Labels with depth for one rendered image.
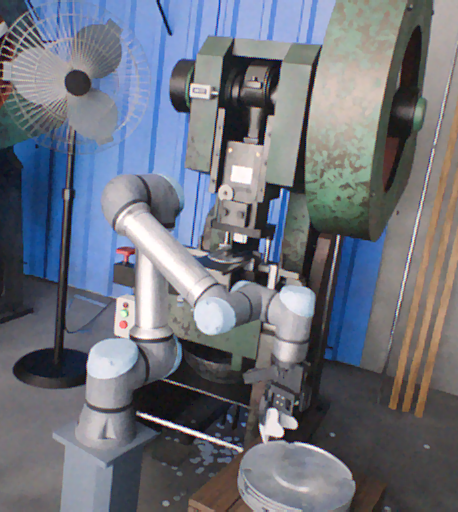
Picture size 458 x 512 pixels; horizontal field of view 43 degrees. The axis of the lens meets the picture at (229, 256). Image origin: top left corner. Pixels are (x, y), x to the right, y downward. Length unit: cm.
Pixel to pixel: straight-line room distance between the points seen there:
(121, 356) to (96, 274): 246
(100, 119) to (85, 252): 152
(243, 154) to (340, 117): 52
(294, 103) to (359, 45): 37
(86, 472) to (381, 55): 124
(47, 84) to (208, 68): 71
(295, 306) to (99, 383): 51
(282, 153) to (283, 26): 146
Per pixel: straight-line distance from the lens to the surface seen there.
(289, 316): 124
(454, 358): 327
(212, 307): 116
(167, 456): 202
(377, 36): 160
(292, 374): 129
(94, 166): 377
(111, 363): 143
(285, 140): 189
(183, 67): 211
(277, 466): 161
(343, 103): 156
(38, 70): 250
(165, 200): 144
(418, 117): 189
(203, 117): 200
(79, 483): 158
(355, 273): 318
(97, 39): 248
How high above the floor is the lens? 127
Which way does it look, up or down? 14 degrees down
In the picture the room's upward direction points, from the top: 8 degrees clockwise
